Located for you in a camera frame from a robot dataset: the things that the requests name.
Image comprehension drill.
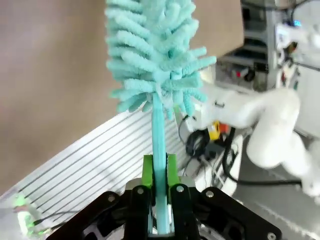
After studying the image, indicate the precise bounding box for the thick black cable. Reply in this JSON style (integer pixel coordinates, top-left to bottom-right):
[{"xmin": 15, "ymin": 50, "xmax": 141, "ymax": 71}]
[{"xmin": 221, "ymin": 126, "xmax": 304, "ymax": 186}]

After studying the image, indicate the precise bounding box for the teal chenille duster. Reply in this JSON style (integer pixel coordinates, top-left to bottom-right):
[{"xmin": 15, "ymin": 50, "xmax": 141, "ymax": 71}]
[{"xmin": 104, "ymin": 0, "xmax": 218, "ymax": 237}]

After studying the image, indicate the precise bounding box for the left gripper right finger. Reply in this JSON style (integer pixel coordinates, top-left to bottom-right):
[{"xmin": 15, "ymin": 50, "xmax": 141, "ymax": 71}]
[{"xmin": 167, "ymin": 154, "xmax": 282, "ymax": 240}]

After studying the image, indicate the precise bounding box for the thin black wire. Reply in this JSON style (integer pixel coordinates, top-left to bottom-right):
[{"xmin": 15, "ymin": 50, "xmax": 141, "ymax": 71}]
[{"xmin": 32, "ymin": 210, "xmax": 81, "ymax": 226}]

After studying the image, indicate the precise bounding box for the grey equipment rack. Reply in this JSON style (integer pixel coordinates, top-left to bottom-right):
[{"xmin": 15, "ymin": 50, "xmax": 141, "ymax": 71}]
[{"xmin": 216, "ymin": 0, "xmax": 279, "ymax": 91}]

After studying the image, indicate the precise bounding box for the black cable bundle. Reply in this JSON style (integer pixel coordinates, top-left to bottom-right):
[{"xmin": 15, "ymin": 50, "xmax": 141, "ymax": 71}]
[{"xmin": 185, "ymin": 129, "xmax": 214, "ymax": 162}]

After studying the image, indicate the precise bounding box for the white slotted aluminium panel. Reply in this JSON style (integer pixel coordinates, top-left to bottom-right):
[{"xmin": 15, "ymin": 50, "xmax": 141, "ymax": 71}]
[{"xmin": 0, "ymin": 109, "xmax": 193, "ymax": 227}]

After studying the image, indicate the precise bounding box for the green-lit circuit board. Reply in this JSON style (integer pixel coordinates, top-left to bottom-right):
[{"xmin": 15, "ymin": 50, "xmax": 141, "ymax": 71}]
[{"xmin": 9, "ymin": 192, "xmax": 44, "ymax": 237}]

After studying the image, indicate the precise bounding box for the white cabinet with cables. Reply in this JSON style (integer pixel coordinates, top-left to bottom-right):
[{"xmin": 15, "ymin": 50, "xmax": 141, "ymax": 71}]
[{"xmin": 274, "ymin": 0, "xmax": 320, "ymax": 88}]

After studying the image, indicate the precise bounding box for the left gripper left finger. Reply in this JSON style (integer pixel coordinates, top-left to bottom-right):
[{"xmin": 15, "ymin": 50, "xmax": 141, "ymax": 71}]
[{"xmin": 46, "ymin": 154, "xmax": 155, "ymax": 240}]

